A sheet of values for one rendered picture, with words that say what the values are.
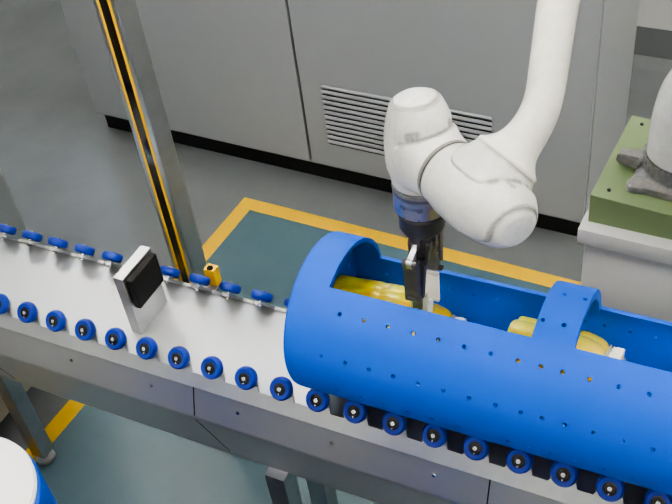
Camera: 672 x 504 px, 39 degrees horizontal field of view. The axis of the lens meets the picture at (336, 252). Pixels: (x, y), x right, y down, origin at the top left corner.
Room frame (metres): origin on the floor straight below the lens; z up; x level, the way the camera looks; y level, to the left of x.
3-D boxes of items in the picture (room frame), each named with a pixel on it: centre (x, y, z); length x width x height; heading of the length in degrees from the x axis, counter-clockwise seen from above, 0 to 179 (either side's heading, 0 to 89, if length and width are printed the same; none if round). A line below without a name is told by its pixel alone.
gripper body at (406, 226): (1.17, -0.15, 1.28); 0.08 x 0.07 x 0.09; 150
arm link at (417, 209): (1.17, -0.15, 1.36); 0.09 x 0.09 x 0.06
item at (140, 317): (1.42, 0.39, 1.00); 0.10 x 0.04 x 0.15; 150
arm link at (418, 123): (1.16, -0.15, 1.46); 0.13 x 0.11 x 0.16; 24
